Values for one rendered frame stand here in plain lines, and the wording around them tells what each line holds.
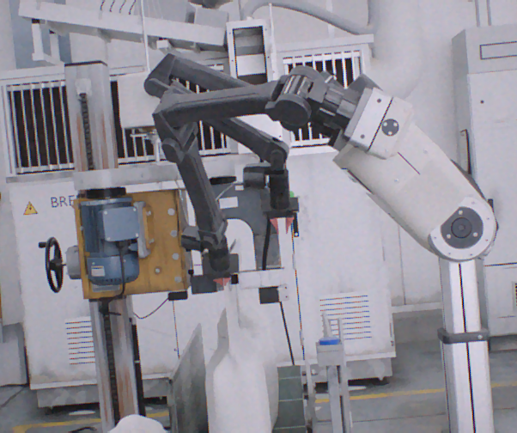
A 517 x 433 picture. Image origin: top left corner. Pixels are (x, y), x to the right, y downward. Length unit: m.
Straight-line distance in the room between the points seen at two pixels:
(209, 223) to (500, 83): 4.25
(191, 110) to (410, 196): 0.52
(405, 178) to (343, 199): 3.55
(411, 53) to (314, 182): 1.05
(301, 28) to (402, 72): 1.24
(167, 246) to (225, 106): 0.94
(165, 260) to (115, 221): 0.32
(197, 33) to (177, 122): 3.18
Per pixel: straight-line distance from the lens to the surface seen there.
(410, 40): 6.02
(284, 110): 1.96
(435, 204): 2.16
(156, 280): 2.94
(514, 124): 6.50
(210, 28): 5.33
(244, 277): 2.91
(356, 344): 5.74
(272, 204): 2.64
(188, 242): 2.59
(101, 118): 3.01
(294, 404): 4.04
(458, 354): 2.30
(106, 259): 2.75
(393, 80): 5.98
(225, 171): 2.93
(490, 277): 6.51
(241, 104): 2.04
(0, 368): 7.07
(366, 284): 5.69
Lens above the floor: 1.38
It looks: 3 degrees down
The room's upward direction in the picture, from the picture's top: 5 degrees counter-clockwise
